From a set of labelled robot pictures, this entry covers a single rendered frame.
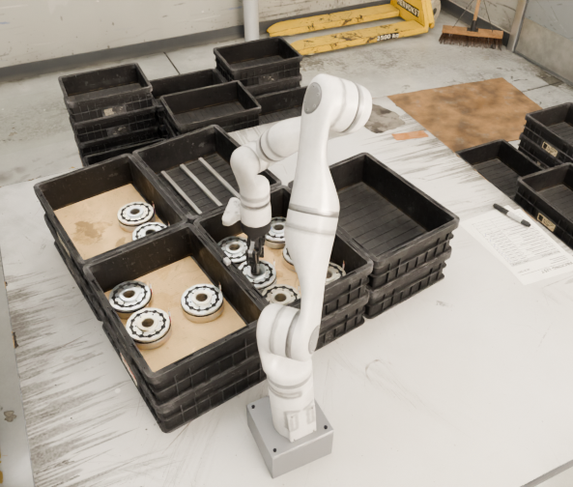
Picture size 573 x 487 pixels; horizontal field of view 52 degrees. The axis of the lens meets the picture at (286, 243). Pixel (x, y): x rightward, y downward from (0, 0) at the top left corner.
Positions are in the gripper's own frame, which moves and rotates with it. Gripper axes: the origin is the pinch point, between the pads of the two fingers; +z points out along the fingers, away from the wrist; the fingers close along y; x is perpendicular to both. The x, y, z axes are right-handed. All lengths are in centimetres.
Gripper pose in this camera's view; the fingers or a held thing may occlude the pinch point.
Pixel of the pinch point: (257, 260)
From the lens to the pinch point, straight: 151.8
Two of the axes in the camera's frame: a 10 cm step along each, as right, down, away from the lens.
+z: -0.1, 7.5, 6.6
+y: 1.9, -6.5, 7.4
